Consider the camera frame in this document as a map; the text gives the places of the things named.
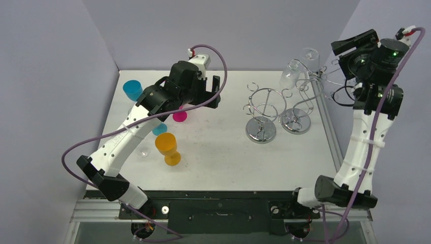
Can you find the chrome wine glass rack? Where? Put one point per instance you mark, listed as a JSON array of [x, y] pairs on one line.
[[260, 129]]

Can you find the orange wine glass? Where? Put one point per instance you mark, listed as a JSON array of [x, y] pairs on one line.
[[166, 144]]

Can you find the blue wine glass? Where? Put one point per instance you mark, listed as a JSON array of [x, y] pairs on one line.
[[160, 129], [133, 89]]

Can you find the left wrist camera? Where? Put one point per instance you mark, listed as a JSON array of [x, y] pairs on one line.
[[201, 60]]

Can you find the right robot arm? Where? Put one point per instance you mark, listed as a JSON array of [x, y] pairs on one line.
[[372, 62]]

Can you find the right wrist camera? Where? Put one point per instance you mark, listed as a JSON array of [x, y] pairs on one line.
[[404, 35]]

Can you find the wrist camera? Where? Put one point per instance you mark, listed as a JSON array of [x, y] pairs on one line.
[[201, 60], [404, 35]]

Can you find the pink wine glass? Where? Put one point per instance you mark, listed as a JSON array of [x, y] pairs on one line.
[[180, 116]]

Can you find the tall chrome glass rack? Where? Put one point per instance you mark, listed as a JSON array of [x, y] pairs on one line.
[[296, 120]]

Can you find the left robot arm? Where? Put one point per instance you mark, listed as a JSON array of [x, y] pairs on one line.
[[185, 84]]

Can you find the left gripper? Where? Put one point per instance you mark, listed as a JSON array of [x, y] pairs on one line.
[[206, 96]]

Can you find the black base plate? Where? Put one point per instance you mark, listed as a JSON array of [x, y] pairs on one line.
[[229, 212]]

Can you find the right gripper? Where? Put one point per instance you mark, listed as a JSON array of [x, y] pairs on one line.
[[345, 63]]

